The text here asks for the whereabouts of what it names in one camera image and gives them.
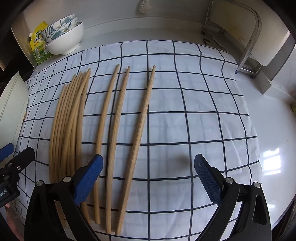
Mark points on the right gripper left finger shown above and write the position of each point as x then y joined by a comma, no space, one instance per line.
42,220

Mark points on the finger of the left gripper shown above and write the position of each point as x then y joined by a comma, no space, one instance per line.
6,151
16,165

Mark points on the wooden chopstick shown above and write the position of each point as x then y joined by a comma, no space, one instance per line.
53,133
60,131
79,127
110,168
64,125
99,141
134,153
73,108
56,129

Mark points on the yellow green seasoning pouch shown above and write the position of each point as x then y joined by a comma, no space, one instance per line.
38,44

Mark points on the large white bowl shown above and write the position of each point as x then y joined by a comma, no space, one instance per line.
68,42

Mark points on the metal dish rack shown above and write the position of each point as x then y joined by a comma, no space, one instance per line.
235,27

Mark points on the white checked cloth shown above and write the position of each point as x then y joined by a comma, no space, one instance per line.
195,108

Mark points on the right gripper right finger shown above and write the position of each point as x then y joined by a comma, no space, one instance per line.
253,220

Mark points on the patterned ceramic bowl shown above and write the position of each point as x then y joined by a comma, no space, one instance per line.
59,23
50,34

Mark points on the white wall pipe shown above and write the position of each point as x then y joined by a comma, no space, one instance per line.
144,6

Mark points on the white round basin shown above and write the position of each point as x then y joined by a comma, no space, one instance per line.
14,101

